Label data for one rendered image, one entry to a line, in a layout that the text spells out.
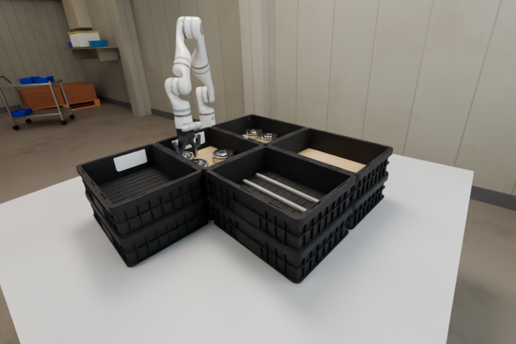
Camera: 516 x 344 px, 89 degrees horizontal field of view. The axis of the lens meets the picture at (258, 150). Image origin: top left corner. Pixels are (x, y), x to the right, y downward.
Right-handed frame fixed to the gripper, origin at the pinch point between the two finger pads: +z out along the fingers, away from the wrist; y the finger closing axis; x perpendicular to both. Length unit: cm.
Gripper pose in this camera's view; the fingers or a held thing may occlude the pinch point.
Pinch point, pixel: (189, 155)
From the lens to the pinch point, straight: 123.8
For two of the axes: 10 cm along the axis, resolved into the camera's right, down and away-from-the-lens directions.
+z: 0.4, 9.2, 3.9
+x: 7.0, 2.6, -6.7
